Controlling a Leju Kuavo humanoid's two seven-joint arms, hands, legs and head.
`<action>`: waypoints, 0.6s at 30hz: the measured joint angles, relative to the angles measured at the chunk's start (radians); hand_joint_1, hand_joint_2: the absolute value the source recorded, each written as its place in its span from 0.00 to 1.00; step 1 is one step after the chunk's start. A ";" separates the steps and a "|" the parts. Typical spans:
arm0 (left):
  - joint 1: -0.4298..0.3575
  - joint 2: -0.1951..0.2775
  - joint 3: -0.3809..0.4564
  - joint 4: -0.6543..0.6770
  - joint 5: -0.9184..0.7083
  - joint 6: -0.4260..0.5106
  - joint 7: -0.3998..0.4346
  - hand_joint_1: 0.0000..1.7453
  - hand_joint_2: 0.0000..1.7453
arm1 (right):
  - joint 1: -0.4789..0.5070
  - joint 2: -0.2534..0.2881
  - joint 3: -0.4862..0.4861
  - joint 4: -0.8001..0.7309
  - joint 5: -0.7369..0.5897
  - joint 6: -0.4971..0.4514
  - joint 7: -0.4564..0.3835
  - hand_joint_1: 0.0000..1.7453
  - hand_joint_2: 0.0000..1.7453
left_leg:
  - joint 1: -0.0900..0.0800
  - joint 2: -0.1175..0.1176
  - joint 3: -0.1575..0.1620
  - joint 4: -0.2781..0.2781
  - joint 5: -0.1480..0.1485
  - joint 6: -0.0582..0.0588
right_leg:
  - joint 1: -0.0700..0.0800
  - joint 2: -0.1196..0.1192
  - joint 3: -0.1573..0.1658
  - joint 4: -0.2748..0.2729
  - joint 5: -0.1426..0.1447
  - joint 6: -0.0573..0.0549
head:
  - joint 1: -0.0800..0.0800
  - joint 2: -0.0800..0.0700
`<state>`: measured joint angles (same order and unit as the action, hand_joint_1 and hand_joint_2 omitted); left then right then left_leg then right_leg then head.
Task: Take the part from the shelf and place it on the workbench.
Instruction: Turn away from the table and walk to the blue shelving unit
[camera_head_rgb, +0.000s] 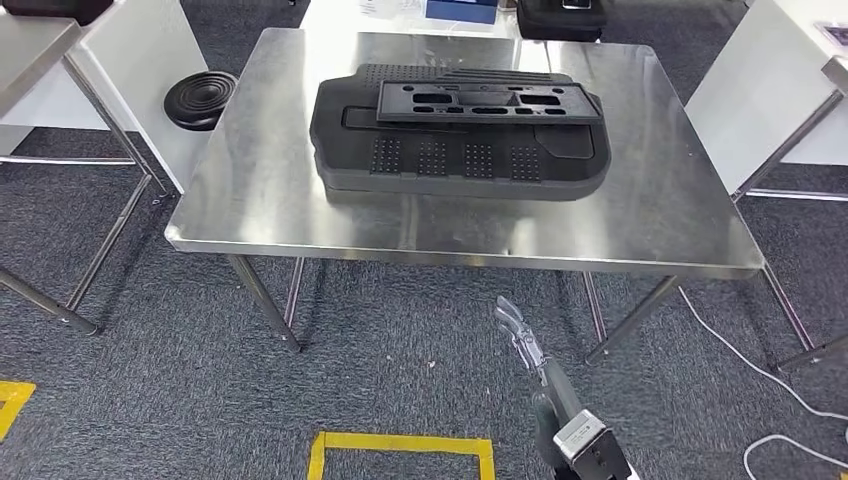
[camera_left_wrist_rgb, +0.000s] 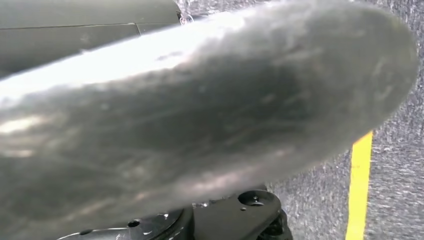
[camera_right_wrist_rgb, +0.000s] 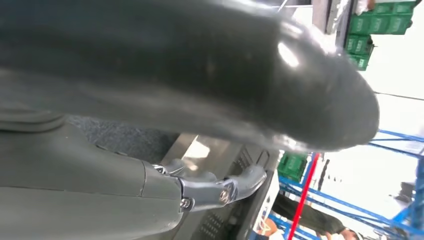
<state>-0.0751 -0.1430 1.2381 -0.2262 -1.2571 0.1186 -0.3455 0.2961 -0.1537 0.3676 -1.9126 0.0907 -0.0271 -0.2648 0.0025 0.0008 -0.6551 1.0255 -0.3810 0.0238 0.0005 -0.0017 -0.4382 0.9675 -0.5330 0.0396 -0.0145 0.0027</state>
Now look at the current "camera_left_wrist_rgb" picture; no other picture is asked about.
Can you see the yellow floor tape square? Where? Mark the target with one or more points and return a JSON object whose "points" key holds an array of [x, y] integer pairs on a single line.
{"points": [[359, 185]]}

